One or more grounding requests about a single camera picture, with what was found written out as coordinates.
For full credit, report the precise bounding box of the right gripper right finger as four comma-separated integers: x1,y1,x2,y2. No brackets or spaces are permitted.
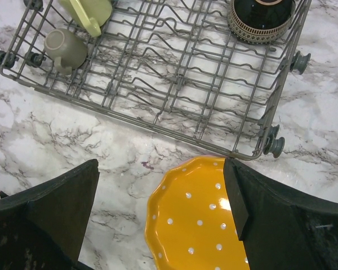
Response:
224,158,338,269

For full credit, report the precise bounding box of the small grey cup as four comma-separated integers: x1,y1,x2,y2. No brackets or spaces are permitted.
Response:
44,28,87,75

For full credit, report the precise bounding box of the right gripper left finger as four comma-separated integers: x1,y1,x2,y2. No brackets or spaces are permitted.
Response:
0,159,99,269

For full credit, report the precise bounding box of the grey wire dish rack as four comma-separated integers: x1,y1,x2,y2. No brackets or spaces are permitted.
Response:
0,1,310,160

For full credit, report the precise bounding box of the dark brown cream bowl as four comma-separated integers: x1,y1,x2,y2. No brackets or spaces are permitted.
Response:
228,0,296,44

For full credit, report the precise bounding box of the orange polka dot plate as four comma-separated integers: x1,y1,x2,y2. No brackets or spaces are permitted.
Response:
145,156,249,270

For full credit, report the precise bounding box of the yellow green mug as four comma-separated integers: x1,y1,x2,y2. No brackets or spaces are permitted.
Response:
59,0,113,37

